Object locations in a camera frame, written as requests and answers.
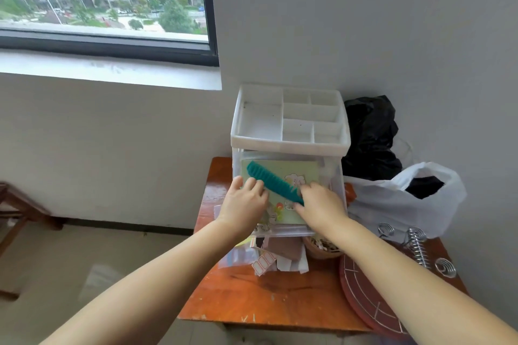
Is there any person's right hand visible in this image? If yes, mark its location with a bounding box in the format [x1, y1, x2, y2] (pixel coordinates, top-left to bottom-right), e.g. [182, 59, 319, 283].
[293, 182, 349, 237]

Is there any person's left hand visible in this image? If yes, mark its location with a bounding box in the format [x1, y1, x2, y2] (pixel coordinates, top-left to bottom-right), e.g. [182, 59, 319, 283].
[218, 176, 270, 237]

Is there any teal plastic comb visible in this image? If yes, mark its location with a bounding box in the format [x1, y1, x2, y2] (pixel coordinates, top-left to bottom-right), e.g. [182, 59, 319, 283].
[246, 161, 305, 206]

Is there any person's right forearm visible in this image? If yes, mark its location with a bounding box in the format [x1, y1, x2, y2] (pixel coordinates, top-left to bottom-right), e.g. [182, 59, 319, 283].
[320, 216, 518, 345]

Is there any person's left forearm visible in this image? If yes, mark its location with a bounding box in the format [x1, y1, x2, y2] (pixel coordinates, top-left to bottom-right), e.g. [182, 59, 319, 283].
[40, 219, 248, 345]

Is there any green cartoon print notebook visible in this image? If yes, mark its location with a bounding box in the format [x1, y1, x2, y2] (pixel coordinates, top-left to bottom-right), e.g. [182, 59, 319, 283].
[241, 159, 321, 226]

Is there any clear plastic drawer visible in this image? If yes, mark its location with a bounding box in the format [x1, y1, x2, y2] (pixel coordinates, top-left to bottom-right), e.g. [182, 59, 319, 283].
[232, 150, 349, 238]

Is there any brown woven bowl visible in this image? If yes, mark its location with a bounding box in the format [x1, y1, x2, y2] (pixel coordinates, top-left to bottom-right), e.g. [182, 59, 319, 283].
[302, 235, 345, 261]

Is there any brown paper card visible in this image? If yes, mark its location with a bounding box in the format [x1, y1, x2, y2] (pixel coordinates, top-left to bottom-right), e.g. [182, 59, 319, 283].
[262, 237, 305, 263]

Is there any white plastic drawer organizer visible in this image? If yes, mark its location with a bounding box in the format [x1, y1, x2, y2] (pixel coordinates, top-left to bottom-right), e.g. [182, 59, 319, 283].
[230, 83, 351, 238]

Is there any clear plastic pouch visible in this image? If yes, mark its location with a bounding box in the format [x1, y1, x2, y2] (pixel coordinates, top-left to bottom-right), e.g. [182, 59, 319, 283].
[218, 235, 260, 271]

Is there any red white label sheet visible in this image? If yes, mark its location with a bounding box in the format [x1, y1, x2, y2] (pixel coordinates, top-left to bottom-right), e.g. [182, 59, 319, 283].
[251, 250, 278, 277]

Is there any white plastic bag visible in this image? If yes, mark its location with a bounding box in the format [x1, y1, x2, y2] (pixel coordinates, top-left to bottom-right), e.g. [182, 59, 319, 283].
[343, 161, 468, 239]

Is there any black plastic bag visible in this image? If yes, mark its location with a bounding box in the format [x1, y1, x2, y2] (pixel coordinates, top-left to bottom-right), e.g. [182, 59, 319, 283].
[342, 95, 404, 182]

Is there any orange wooden table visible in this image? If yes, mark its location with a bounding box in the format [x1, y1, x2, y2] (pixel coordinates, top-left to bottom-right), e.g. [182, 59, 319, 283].
[177, 156, 470, 335]

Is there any black item in bag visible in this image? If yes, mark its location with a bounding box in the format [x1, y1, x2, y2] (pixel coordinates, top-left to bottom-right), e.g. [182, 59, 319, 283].
[404, 175, 445, 200]

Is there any silver metal spiral rack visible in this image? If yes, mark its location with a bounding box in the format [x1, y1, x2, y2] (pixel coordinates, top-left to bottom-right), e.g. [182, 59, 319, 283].
[377, 223, 457, 279]

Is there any white window sill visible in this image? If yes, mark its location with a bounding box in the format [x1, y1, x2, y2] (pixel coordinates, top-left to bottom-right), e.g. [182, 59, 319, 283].
[0, 48, 223, 91]

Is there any wooden chair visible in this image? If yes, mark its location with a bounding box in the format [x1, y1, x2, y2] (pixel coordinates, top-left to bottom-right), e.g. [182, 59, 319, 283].
[0, 181, 64, 302]

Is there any red round wire-trimmed board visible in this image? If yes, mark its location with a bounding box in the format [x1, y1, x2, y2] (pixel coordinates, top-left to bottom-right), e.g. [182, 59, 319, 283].
[339, 253, 410, 338]

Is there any black window frame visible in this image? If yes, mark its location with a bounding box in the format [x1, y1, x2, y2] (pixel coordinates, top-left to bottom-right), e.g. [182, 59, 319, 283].
[0, 0, 220, 67]

